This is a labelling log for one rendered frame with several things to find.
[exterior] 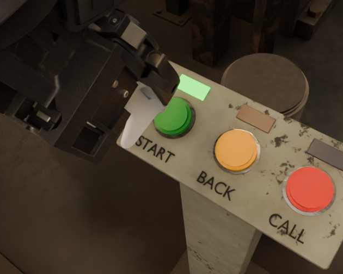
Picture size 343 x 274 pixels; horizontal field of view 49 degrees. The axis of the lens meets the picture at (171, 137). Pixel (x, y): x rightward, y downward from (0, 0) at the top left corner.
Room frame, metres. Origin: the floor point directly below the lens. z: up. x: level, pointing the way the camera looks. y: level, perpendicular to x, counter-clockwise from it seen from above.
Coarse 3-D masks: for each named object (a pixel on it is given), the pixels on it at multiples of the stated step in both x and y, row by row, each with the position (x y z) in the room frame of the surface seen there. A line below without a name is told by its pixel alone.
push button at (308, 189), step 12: (312, 168) 0.14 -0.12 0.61; (288, 180) 0.14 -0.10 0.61; (300, 180) 0.13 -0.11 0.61; (312, 180) 0.13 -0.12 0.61; (324, 180) 0.13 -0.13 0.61; (288, 192) 0.13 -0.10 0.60; (300, 192) 0.12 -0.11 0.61; (312, 192) 0.12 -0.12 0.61; (324, 192) 0.12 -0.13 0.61; (300, 204) 0.11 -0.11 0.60; (312, 204) 0.11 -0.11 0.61; (324, 204) 0.11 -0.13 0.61
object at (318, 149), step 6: (312, 144) 0.17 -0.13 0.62; (318, 144) 0.17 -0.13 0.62; (324, 144) 0.16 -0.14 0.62; (312, 150) 0.16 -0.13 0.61; (318, 150) 0.16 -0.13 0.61; (324, 150) 0.16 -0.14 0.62; (330, 150) 0.16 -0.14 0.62; (336, 150) 0.16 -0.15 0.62; (318, 156) 0.16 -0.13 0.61; (324, 156) 0.15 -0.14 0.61; (330, 156) 0.15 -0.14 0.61; (336, 156) 0.15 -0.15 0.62; (342, 156) 0.15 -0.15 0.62; (330, 162) 0.15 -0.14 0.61; (336, 162) 0.15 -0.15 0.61; (342, 162) 0.15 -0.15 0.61; (342, 168) 0.14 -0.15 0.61
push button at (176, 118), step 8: (168, 104) 0.24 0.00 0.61; (176, 104) 0.23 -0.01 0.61; (184, 104) 0.23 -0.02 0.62; (168, 112) 0.23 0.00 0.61; (176, 112) 0.23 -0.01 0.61; (184, 112) 0.22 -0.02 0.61; (160, 120) 0.22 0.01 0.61; (168, 120) 0.22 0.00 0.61; (176, 120) 0.22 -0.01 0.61; (184, 120) 0.22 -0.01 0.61; (160, 128) 0.22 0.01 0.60; (168, 128) 0.21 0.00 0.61; (176, 128) 0.21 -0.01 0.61; (184, 128) 0.21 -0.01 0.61
